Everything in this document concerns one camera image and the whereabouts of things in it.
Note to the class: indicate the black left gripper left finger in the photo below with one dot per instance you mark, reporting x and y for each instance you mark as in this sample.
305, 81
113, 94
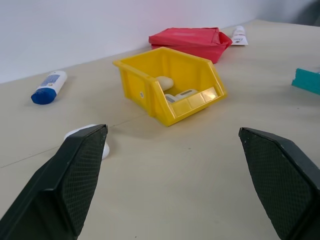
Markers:
50, 195

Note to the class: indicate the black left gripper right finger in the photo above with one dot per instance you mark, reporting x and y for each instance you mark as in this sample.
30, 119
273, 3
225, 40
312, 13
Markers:
285, 190

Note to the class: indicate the white cylindrical object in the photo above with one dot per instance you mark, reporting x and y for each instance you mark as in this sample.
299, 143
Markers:
106, 151

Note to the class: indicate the teal plastic bin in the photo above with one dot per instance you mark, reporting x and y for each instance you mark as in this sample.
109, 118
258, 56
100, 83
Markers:
307, 81

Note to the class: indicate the yellow plastic bin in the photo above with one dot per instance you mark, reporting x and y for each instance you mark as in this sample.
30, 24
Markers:
140, 80

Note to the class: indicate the white bottle with blue cap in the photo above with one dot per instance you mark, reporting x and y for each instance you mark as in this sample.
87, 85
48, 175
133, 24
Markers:
48, 87

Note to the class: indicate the white block with grey face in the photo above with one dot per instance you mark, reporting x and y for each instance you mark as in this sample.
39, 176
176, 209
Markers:
171, 98

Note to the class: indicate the white cream tube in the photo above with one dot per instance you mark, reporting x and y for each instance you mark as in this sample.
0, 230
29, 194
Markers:
238, 37

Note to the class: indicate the cream rounded object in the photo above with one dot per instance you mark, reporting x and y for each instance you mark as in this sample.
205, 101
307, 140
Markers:
165, 83

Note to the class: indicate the red fabric pouch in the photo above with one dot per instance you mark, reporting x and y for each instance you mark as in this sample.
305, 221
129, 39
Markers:
185, 37

